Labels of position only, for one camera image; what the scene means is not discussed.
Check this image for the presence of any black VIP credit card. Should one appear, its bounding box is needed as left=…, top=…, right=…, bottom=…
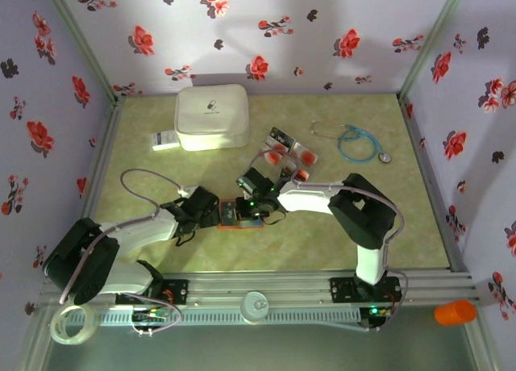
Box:
left=268, top=127, right=292, bottom=145
left=219, top=201, right=238, bottom=227

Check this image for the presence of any white april credit card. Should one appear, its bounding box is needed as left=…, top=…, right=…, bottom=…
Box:
left=281, top=165, right=312, bottom=183
left=292, top=142, right=321, bottom=166
left=261, top=148, right=285, bottom=166
left=264, top=141, right=290, bottom=156

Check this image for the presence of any small white medicine box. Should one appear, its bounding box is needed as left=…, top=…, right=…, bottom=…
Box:
left=150, top=130, right=181, bottom=152

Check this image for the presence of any white round jar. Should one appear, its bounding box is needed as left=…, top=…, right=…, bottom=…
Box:
left=239, top=290, right=270, bottom=326

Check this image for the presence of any white zipped medicine pouch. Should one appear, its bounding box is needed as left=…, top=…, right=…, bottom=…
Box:
left=173, top=83, right=251, bottom=152

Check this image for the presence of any white plastic container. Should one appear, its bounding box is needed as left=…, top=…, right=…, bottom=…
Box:
left=131, top=306, right=173, bottom=336

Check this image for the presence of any blue stethoscope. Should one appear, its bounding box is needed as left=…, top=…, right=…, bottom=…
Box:
left=309, top=119, right=393, bottom=165

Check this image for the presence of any clear tape roll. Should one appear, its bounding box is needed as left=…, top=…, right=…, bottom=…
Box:
left=49, top=303, right=100, bottom=346

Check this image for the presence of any orange pill bottle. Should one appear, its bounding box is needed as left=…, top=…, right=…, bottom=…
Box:
left=433, top=299, right=478, bottom=327

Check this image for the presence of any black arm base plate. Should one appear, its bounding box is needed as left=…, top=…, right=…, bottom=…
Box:
left=329, top=276, right=403, bottom=304
left=114, top=278, right=190, bottom=306

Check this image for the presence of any aluminium mounting rail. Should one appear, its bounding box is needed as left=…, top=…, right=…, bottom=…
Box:
left=39, top=268, right=481, bottom=307

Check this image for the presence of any grey left arm cable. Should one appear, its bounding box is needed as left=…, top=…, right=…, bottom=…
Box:
left=59, top=168, right=194, bottom=306

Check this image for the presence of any white slotted cable duct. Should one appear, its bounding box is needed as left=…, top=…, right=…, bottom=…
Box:
left=96, top=308, right=363, bottom=328

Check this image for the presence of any aluminium side rail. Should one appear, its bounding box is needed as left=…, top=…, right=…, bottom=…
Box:
left=398, top=94, right=471, bottom=273
left=64, top=96, right=126, bottom=277

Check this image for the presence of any electronics board with wires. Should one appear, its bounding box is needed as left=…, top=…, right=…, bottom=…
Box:
left=360, top=305, right=398, bottom=334

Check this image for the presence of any aluminium corner post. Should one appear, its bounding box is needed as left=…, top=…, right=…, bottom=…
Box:
left=398, top=0, right=471, bottom=100
left=40, top=0, right=124, bottom=106

